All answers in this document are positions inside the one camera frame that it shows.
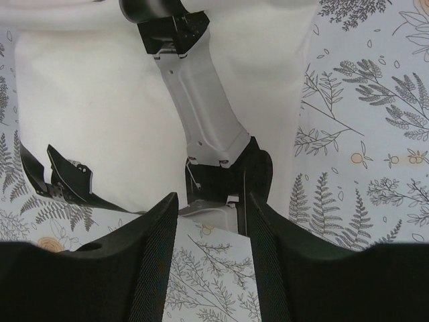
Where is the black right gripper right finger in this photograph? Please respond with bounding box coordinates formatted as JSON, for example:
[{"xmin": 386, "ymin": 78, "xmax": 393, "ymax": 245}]
[{"xmin": 246, "ymin": 195, "xmax": 428, "ymax": 321}]

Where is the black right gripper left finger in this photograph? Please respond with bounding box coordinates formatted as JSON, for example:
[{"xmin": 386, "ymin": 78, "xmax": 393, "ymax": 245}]
[{"xmin": 1, "ymin": 193, "xmax": 178, "ymax": 321}]

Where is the white t-shirt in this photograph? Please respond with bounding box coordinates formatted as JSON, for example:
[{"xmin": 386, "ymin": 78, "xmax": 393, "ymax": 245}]
[{"xmin": 1, "ymin": 1, "xmax": 318, "ymax": 233}]

